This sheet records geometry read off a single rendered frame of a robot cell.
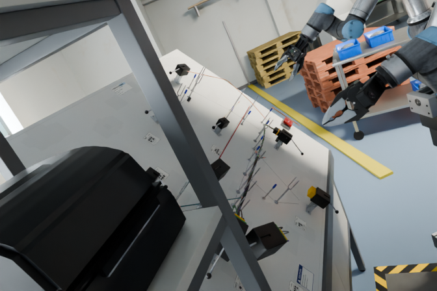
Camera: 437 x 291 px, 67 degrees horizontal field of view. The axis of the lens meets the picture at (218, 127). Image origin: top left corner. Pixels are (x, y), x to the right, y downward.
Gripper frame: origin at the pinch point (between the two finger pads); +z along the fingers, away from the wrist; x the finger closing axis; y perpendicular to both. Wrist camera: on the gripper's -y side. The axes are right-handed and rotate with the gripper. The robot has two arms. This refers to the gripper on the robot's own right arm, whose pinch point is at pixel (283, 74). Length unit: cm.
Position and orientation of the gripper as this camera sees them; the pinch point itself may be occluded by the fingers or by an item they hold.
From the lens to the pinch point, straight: 163.1
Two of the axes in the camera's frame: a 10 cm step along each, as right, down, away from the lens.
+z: -4.9, 7.8, 3.9
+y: -4.2, 1.8, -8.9
